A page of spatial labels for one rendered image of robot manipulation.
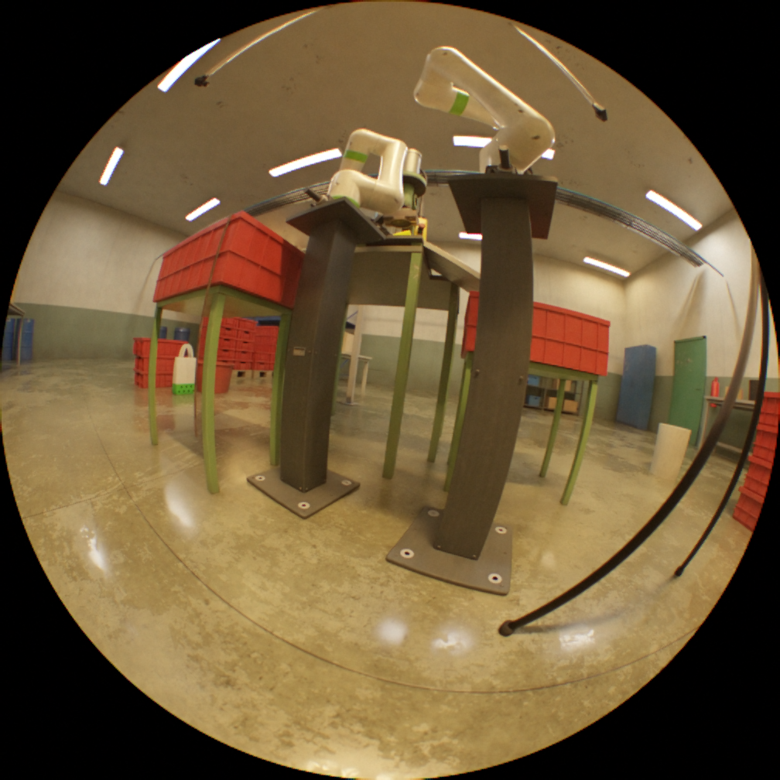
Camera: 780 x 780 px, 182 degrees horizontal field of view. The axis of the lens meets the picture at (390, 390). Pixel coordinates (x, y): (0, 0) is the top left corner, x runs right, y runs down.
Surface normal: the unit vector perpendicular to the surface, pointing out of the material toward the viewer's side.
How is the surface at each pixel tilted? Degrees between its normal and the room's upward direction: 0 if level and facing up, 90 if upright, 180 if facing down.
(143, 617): 0
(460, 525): 90
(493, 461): 90
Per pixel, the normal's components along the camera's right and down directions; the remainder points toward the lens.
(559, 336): -0.25, 0.05
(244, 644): 0.13, -0.99
